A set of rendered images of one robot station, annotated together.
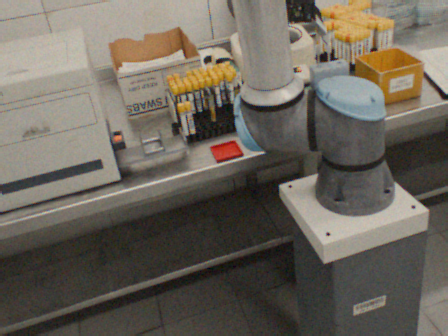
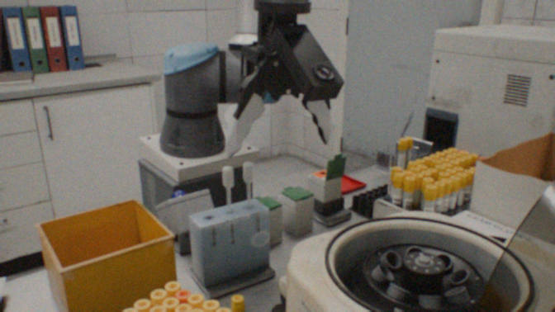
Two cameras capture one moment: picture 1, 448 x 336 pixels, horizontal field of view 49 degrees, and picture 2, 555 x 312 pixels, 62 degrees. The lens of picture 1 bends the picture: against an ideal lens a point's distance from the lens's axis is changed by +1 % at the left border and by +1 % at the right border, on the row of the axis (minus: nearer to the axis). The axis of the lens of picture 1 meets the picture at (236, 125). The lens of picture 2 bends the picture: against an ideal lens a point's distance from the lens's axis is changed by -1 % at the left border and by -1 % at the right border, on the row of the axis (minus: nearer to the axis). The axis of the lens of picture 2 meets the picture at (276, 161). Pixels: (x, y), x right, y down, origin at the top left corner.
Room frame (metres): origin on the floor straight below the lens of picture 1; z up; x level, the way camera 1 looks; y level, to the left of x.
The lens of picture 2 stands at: (1.77, -0.44, 1.25)
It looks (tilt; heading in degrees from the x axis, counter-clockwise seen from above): 20 degrees down; 157
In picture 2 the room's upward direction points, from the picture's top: straight up
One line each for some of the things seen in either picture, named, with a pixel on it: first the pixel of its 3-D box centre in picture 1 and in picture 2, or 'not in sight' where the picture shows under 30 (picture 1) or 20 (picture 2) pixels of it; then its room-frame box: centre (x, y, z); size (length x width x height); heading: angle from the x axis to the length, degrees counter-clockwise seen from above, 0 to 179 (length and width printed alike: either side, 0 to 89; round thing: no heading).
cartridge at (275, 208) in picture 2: not in sight; (263, 221); (1.16, -0.20, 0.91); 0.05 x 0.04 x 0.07; 14
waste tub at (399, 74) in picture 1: (387, 76); (108, 263); (1.22, -0.43, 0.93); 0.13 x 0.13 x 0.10; 13
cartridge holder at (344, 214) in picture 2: not in sight; (323, 204); (1.11, -0.07, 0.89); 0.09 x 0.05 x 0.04; 12
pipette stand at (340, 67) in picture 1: (329, 81); (230, 244); (1.23, -0.28, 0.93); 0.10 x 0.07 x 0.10; 99
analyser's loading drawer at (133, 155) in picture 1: (143, 148); (419, 151); (1.01, 0.23, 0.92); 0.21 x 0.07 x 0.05; 104
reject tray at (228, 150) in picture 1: (226, 150); (343, 184); (1.02, 0.03, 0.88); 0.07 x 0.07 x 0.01; 14
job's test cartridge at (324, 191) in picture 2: not in sight; (324, 190); (1.11, -0.07, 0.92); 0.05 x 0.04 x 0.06; 12
